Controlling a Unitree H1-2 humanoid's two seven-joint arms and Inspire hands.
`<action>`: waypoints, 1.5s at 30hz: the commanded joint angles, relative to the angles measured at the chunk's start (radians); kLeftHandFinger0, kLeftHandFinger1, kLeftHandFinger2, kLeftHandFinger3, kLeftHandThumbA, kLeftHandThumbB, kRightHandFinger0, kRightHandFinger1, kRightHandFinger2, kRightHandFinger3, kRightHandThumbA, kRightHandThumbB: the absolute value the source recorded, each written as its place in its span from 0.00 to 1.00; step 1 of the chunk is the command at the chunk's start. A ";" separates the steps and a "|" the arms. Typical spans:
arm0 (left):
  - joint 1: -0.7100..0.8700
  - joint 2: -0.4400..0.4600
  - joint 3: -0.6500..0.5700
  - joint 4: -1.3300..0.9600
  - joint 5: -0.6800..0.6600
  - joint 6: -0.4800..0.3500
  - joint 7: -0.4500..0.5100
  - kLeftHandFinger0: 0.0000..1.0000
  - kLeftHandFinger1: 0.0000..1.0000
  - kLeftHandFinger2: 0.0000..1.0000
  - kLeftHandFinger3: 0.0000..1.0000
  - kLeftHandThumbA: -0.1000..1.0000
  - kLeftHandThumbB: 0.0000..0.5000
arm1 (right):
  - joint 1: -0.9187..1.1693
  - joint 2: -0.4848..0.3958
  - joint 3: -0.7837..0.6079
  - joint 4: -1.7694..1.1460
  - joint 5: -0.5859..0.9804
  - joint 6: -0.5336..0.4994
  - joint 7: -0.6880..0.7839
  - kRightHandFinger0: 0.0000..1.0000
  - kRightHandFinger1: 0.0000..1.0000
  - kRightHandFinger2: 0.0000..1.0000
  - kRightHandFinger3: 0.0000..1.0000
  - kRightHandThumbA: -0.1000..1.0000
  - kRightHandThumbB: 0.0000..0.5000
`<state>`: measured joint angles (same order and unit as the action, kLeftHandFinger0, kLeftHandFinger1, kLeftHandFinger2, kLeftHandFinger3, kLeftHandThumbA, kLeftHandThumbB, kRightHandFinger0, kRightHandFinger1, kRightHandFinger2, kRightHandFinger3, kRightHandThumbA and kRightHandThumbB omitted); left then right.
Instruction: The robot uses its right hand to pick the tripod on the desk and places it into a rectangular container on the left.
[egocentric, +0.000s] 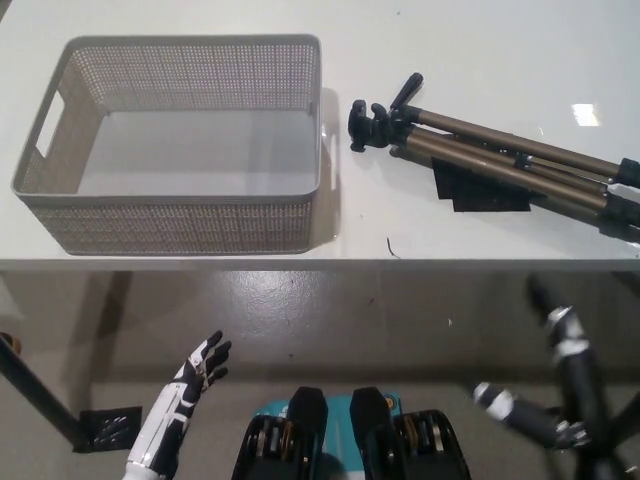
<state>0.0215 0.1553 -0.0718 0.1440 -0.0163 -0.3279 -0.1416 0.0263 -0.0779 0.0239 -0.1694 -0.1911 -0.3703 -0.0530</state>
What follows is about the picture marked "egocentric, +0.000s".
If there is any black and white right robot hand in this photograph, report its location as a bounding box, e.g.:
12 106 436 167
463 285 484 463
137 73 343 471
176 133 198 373
473 274 617 447

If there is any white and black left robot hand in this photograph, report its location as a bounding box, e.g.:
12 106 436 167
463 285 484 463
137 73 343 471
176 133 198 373
172 330 233 406

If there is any grey perforated plastic basket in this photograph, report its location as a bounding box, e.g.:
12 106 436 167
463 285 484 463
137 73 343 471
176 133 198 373
8 33 323 257

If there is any right black robot body block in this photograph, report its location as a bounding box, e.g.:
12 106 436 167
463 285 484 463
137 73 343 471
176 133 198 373
348 387 475 480

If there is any black robot body block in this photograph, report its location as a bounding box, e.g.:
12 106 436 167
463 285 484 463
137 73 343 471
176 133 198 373
232 386 347 480
348 387 475 480

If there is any left black robot body block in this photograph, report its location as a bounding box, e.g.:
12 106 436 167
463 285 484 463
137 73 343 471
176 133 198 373
232 386 347 480

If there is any bronze and black tripod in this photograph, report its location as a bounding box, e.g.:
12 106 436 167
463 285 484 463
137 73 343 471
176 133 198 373
348 72 640 240

